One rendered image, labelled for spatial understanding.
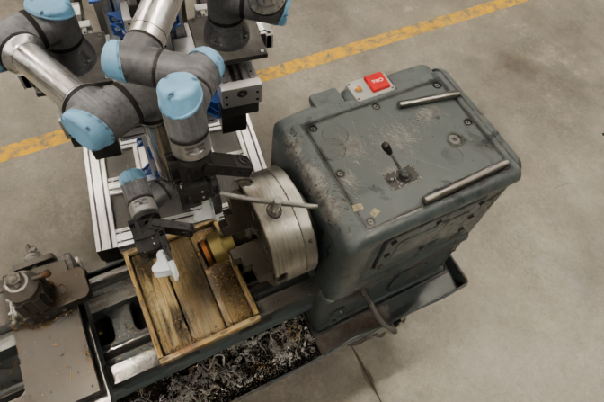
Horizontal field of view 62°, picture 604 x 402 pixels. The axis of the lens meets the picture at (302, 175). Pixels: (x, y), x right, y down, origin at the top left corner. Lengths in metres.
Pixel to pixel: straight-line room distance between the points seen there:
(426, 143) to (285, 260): 0.51
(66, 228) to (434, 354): 1.88
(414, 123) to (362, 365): 1.32
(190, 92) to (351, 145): 0.63
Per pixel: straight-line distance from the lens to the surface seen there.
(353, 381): 2.44
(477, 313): 2.69
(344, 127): 1.42
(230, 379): 1.80
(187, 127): 0.90
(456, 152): 1.46
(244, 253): 1.37
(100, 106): 1.26
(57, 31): 1.61
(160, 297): 1.58
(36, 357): 1.53
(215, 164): 1.00
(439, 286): 2.06
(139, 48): 1.01
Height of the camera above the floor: 2.36
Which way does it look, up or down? 57 degrees down
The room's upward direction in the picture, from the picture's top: 9 degrees clockwise
